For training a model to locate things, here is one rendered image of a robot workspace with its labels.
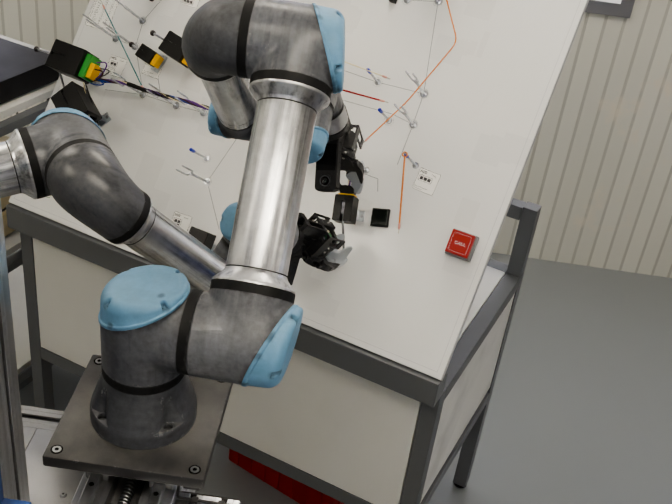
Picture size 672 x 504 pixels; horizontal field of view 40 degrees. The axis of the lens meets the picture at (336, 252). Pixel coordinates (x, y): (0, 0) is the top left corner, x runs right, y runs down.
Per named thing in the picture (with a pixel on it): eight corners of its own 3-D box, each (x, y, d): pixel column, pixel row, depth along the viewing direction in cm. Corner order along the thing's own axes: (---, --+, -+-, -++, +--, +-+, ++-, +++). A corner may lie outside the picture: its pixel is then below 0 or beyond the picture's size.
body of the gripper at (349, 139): (366, 143, 195) (354, 104, 185) (355, 175, 191) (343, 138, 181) (331, 140, 197) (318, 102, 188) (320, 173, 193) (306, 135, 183)
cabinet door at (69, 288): (204, 424, 241) (209, 302, 220) (40, 347, 260) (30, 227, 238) (208, 420, 243) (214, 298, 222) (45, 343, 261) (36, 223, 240)
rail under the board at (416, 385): (433, 408, 197) (438, 385, 194) (7, 227, 236) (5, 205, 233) (443, 393, 201) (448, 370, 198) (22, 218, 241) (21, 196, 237)
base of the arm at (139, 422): (183, 457, 129) (185, 403, 123) (75, 441, 129) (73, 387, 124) (206, 385, 141) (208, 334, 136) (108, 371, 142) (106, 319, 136)
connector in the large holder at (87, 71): (96, 59, 221) (87, 52, 217) (106, 62, 220) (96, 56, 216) (87, 81, 221) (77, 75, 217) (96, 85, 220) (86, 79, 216)
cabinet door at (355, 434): (394, 517, 222) (421, 393, 201) (203, 426, 241) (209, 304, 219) (399, 510, 224) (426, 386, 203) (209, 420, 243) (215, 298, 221)
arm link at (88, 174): (100, 161, 134) (297, 310, 167) (82, 128, 142) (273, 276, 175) (45, 217, 135) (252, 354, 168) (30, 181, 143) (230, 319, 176)
